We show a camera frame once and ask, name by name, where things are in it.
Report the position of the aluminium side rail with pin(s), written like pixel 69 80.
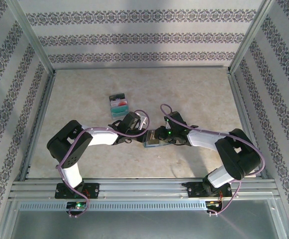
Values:
pixel 38 124
pixel 242 112

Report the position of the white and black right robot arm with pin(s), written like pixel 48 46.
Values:
pixel 201 140

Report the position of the aluminium front rail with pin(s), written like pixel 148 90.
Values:
pixel 144 186

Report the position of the aluminium frame post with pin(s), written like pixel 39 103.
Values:
pixel 251 37
pixel 33 37

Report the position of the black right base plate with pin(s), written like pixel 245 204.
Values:
pixel 194 190

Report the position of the white card with red circle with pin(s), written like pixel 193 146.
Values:
pixel 120 102

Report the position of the controller board with green light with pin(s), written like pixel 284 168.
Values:
pixel 78 205

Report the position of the blue card holder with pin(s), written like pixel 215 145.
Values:
pixel 151 146

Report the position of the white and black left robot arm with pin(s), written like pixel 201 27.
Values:
pixel 102 138

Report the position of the black card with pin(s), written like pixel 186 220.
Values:
pixel 117 96

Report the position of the grey metal front panel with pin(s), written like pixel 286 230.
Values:
pixel 144 226

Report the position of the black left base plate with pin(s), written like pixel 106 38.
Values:
pixel 93 190

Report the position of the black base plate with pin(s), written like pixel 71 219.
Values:
pixel 93 190
pixel 194 190

